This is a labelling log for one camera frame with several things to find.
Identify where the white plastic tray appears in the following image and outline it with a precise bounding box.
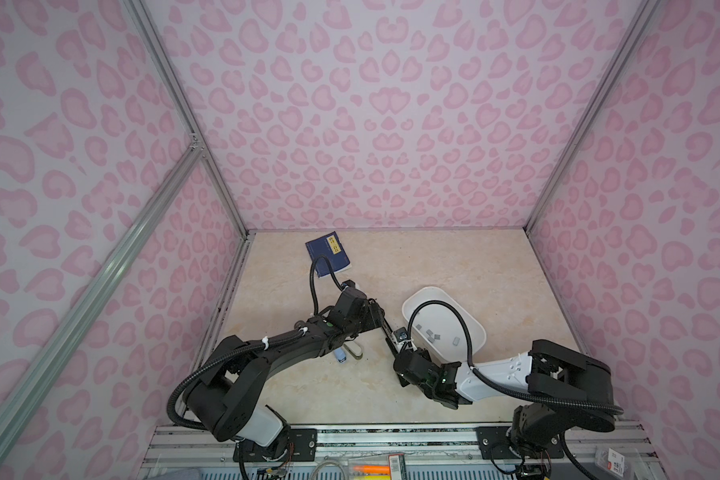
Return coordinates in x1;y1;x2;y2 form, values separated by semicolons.
401;286;487;363

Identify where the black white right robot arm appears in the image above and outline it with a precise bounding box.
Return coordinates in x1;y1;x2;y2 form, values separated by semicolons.
393;340;624;458

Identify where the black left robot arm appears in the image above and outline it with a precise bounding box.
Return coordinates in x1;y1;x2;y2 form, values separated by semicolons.
166;287;384;447

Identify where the blue book yellow label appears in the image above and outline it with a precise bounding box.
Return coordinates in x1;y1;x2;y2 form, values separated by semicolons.
305;231;351;273

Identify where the orange marker pen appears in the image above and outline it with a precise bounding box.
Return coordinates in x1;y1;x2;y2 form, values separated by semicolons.
353;465;390;476

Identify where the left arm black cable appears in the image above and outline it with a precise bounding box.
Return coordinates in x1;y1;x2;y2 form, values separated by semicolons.
309;255;344;318

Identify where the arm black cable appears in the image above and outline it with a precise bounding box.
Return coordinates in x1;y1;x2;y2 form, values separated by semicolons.
309;255;344;318
406;299;624;416

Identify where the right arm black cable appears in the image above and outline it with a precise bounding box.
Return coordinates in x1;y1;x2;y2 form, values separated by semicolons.
406;299;624;416

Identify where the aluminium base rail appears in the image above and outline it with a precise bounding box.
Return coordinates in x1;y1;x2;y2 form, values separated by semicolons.
134;422;667;480

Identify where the aluminium frame corner post left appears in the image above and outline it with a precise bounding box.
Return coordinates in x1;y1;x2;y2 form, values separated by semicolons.
122;0;249;239

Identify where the aluminium frame corner post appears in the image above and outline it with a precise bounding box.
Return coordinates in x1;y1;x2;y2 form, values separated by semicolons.
524;0;665;238
122;0;249;239

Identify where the aluminium diagonal frame bar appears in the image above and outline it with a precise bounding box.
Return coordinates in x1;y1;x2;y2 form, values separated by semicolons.
0;145;203;466

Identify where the aluminium frame corner post right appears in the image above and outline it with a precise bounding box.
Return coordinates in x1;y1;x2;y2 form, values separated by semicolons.
524;0;665;238

